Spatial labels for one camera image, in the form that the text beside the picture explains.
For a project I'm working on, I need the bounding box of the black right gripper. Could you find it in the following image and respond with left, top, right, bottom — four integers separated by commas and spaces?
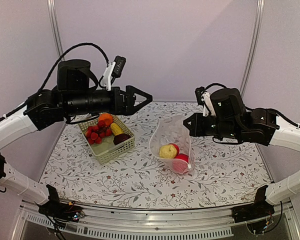
183, 112, 241, 140

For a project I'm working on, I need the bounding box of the clear dotted zip top bag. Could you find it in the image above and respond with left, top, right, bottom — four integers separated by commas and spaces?
149, 115, 195, 175

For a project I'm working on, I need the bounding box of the red apple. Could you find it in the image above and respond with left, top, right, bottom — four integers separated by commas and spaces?
170, 143, 180, 155

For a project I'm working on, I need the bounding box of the yellow lemon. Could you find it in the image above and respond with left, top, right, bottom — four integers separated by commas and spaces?
159, 144, 177, 159

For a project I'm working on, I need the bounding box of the dark purple fruit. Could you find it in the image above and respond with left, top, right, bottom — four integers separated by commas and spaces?
113, 133, 131, 146

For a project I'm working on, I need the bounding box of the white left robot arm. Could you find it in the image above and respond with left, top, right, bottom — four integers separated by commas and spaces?
0, 56, 153, 217

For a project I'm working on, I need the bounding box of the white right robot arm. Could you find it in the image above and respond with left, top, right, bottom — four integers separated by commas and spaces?
183, 86, 300, 152

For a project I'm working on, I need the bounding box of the orange fruit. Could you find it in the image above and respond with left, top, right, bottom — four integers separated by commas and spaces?
98, 113, 114, 126

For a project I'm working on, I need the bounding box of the yellow corn cob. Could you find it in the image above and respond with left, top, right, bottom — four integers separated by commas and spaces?
110, 122, 124, 136

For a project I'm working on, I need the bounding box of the red strawberry bunch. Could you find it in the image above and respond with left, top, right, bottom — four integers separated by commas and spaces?
84, 120, 113, 145

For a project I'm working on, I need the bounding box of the floral patterned table mat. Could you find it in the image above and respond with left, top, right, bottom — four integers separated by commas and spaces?
37, 101, 276, 210

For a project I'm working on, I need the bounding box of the beige perforated plastic basket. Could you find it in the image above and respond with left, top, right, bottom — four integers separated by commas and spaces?
77, 114, 135, 164

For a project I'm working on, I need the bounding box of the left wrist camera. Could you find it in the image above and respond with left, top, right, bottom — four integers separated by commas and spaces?
98, 55, 127, 91

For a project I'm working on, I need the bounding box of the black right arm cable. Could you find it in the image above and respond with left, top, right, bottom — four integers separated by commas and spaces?
204, 83, 228, 92

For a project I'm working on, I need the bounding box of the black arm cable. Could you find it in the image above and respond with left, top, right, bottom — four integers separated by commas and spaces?
204, 83, 228, 92
38, 42, 110, 92

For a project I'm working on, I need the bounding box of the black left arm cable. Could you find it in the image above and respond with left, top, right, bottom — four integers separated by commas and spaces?
38, 42, 110, 92

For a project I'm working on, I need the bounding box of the aluminium front rail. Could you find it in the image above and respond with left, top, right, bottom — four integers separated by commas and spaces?
11, 200, 300, 240

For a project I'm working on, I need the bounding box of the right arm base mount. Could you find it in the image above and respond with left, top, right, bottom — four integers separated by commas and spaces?
231, 185, 275, 223

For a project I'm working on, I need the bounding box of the left aluminium corner post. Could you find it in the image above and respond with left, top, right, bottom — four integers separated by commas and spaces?
46, 0, 63, 57

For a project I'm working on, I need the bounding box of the aluminium corner post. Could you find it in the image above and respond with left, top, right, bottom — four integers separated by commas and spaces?
239, 0, 265, 97
46, 0, 63, 57

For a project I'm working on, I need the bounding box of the right aluminium corner post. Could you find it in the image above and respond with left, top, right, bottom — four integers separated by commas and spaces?
239, 0, 265, 97

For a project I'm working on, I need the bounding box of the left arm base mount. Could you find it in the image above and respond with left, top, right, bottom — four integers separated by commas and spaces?
38, 184, 85, 222

